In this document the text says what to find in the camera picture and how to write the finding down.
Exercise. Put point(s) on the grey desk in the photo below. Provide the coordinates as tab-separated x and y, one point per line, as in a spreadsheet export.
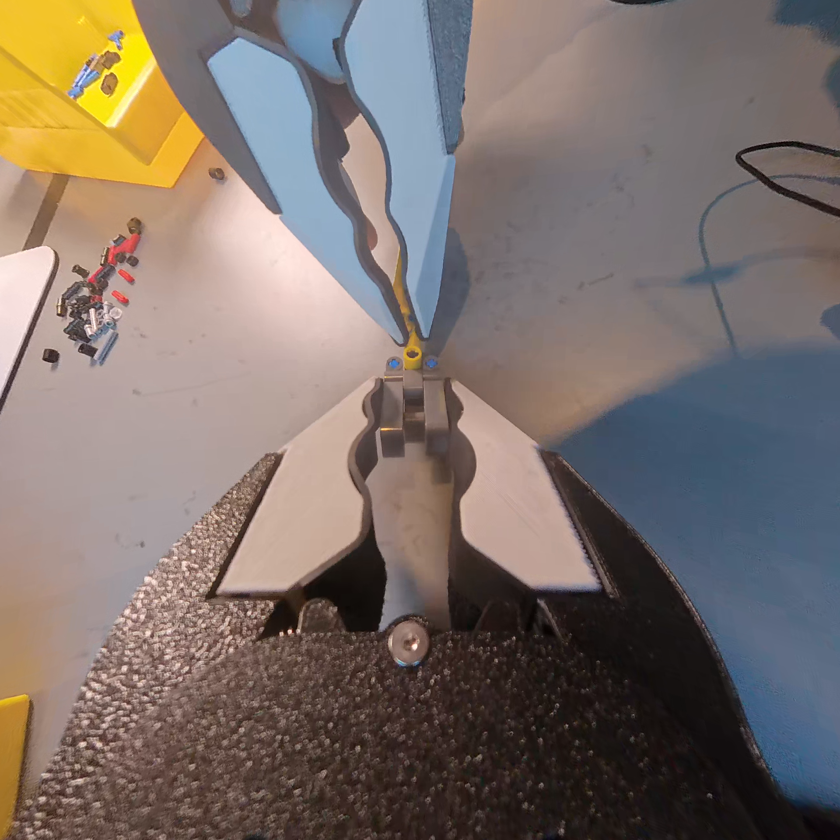
590	229

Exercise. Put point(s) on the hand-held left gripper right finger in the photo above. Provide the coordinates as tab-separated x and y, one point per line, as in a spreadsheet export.
525	518

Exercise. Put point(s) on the pile of small brick pins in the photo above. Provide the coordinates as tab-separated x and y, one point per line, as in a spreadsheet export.
85	315

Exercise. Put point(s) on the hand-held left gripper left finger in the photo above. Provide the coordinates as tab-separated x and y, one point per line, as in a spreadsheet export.
302	518

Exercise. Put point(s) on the white rounded base plate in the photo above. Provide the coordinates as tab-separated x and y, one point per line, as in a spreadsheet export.
23	308

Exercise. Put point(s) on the yellow plastic parts bin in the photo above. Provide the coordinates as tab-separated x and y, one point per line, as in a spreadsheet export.
39	138

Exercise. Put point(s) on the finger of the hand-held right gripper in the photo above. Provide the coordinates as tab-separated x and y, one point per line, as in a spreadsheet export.
275	131
407	98

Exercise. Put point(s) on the bunch of blue brick pins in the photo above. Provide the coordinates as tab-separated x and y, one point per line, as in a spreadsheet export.
82	79

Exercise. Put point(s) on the grey and yellow brick assembly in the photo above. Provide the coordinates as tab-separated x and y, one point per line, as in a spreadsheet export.
394	420

